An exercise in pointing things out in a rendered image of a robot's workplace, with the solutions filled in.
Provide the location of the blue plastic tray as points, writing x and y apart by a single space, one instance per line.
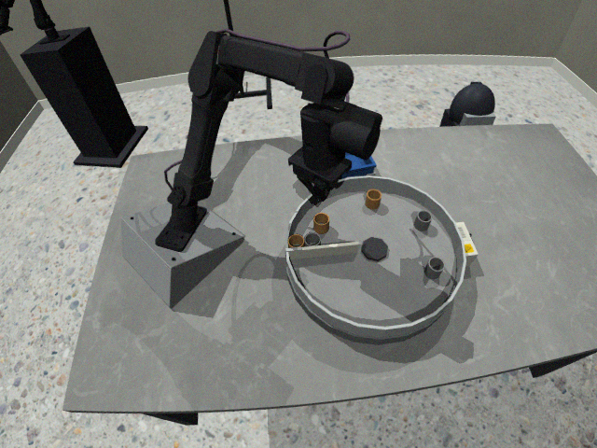
360 167

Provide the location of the bronze bushing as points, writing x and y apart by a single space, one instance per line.
296 239
373 194
321 219

